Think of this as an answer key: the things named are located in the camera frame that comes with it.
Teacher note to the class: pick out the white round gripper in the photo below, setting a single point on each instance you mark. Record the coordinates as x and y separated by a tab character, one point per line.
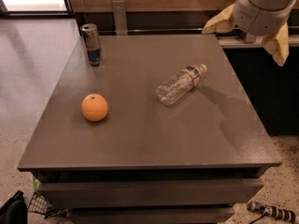
254	19

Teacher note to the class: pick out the clear plastic water bottle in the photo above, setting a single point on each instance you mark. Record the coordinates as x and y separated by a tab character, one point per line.
173	89

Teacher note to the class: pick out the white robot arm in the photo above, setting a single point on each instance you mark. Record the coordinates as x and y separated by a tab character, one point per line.
267	18

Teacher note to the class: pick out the grey drawer cabinet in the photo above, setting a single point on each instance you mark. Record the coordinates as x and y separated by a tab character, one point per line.
145	162

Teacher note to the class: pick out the silver blue energy drink can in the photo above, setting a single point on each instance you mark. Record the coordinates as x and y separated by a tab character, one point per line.
92	43

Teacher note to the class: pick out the orange fruit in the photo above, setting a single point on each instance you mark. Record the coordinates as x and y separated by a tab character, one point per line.
94	107

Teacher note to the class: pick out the black bag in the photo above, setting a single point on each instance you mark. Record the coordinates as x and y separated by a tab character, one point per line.
14	211

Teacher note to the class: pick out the metal rail shelf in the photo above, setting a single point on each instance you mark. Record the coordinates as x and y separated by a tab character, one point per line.
234	40

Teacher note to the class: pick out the left metal wall bracket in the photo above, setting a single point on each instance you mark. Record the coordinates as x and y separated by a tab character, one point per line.
119	13

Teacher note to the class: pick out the black white striped handle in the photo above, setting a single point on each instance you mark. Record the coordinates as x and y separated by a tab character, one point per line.
272	211

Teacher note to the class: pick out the black wire basket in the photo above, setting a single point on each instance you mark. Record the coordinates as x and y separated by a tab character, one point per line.
39	205

